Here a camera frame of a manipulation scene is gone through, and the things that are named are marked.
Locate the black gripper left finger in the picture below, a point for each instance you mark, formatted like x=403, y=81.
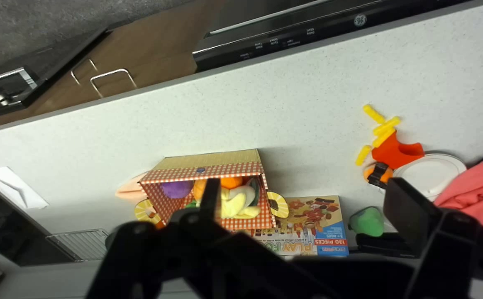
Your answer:
x=194, y=247

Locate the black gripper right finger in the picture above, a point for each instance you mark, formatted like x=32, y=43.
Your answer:
x=448, y=242

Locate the wooden lower cabinet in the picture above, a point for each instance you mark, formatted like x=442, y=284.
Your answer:
x=105, y=61

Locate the pink folded cloth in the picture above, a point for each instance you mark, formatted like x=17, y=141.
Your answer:
x=465, y=192

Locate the purple toy eggplant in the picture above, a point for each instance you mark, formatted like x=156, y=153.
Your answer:
x=176, y=189

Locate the yellow plush banana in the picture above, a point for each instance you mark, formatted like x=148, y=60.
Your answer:
x=239, y=202

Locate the orange toy fruit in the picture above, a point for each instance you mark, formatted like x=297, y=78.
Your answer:
x=231, y=183

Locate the green toy food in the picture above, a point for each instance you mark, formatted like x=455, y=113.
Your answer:
x=367, y=221

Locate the salmon cloth napkin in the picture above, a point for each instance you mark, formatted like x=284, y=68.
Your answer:
x=131, y=189

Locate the red checkered cardboard basket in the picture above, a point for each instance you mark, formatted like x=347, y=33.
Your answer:
x=244, y=163

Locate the orange and black toy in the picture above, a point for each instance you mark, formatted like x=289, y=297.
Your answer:
x=377, y=174

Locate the red toy fries holder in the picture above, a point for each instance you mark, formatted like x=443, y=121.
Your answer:
x=394, y=153

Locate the blue toy food box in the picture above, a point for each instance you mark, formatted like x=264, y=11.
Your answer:
x=312, y=227

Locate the yellow toy fries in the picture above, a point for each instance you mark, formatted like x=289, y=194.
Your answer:
x=382, y=131

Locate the black dishwasher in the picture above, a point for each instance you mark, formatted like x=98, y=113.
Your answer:
x=247, y=28

